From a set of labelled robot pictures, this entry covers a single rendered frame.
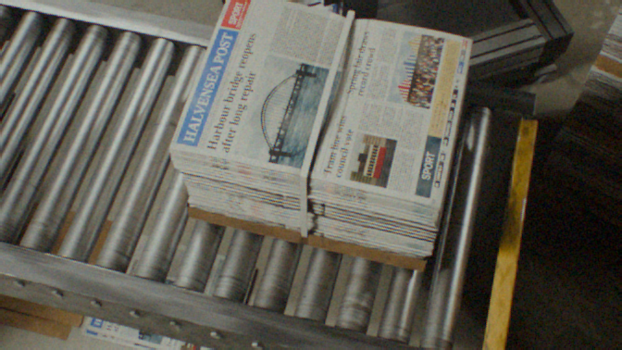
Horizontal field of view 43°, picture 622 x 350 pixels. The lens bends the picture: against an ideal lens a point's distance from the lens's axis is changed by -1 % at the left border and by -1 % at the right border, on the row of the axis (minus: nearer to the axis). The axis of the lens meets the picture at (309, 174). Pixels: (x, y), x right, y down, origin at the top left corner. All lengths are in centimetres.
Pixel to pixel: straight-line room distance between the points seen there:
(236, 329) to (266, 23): 45
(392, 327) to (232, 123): 39
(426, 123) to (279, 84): 21
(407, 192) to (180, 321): 41
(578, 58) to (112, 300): 175
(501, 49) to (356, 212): 124
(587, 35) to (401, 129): 162
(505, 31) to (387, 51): 115
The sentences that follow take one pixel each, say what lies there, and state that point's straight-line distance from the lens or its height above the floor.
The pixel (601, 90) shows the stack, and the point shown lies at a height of 55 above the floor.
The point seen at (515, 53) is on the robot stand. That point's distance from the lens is 226.
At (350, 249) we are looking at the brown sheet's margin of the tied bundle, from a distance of 122.
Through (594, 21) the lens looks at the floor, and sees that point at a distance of 270.
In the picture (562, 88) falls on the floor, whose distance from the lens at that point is 250.
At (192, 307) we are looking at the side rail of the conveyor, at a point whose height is 80.
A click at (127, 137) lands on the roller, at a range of 138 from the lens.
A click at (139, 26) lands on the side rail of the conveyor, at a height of 80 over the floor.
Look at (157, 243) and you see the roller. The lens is 128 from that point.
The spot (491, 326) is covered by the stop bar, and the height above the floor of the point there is 82.
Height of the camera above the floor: 194
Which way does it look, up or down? 61 degrees down
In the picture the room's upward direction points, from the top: straight up
